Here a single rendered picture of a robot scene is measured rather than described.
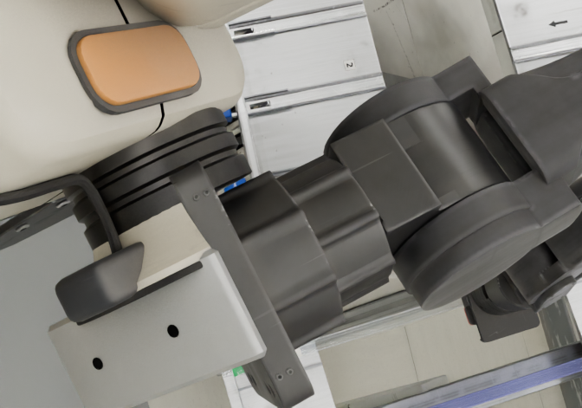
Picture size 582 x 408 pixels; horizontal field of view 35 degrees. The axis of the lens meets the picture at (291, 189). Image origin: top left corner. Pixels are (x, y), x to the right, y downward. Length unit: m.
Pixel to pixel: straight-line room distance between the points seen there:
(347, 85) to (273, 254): 0.84
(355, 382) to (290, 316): 1.91
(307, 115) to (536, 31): 0.34
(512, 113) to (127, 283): 0.22
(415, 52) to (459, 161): 1.36
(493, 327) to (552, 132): 0.53
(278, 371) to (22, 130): 0.16
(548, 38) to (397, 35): 0.54
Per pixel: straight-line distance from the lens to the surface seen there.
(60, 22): 0.37
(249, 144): 1.18
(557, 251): 0.81
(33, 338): 1.07
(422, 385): 1.15
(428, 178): 0.46
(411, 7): 1.90
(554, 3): 1.34
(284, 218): 0.41
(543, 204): 0.48
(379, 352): 2.43
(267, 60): 1.25
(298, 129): 1.21
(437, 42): 1.92
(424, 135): 0.47
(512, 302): 0.90
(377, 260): 0.44
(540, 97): 0.49
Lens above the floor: 1.50
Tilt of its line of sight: 40 degrees down
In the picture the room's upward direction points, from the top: 64 degrees clockwise
